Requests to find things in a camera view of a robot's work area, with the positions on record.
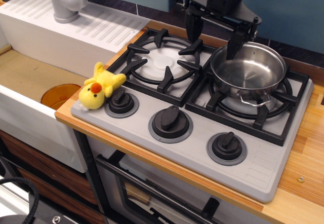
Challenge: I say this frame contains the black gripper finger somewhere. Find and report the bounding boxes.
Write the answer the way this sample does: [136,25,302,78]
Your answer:
[226,29,249,60]
[185,5,204,43]

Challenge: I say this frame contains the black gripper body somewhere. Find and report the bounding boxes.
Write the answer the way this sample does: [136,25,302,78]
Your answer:
[187,0,261,35]

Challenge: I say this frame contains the stainless steel pan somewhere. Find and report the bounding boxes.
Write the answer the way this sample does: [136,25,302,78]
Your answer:
[210,42,288,107]

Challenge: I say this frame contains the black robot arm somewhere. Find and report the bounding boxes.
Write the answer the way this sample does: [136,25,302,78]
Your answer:
[184,0,262,60]

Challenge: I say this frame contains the grey toy stove top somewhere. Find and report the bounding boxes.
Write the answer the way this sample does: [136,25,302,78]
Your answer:
[71,29,314,202]

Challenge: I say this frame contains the black middle stove knob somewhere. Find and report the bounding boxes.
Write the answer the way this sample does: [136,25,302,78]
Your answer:
[148,105,193,144]

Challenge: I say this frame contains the black stove knob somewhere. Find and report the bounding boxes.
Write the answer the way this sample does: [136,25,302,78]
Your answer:
[207,132,248,166]
[104,89,139,119]
[148,105,193,144]

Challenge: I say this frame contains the black right stove knob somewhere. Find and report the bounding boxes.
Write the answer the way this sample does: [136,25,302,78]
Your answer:
[207,132,248,166]

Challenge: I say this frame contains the black left stove knob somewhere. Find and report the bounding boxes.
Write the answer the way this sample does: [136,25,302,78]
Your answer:
[104,89,139,119]

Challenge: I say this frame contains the black left burner grate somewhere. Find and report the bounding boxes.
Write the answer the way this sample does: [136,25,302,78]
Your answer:
[108,29,214,107]

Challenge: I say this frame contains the black burner grate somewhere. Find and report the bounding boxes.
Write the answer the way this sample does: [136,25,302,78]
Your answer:
[185,61,312,146]
[108,29,214,107]

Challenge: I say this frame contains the black right burner grate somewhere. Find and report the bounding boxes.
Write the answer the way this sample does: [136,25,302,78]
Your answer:
[185,61,312,146]

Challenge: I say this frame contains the grey toy faucet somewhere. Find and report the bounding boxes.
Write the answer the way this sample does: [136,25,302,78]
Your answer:
[51,0,87,23]

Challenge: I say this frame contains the yellow stuffed duck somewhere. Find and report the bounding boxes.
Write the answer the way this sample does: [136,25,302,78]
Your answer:
[78,62,127,111]

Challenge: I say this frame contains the orange plastic plate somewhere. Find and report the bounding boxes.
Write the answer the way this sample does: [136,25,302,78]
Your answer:
[40,84,80,110]

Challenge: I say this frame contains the white toy sink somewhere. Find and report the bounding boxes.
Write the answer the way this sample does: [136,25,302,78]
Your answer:
[1,0,149,173]

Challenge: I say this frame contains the wooden drawer cabinet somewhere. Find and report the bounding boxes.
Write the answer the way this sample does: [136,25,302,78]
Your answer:
[1,131,106,223]

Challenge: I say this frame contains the oven door with black handle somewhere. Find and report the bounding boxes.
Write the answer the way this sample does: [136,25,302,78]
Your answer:
[95,150,254,224]

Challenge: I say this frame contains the black braided cable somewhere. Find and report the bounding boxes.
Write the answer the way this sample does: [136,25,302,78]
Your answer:
[0,176,40,224]

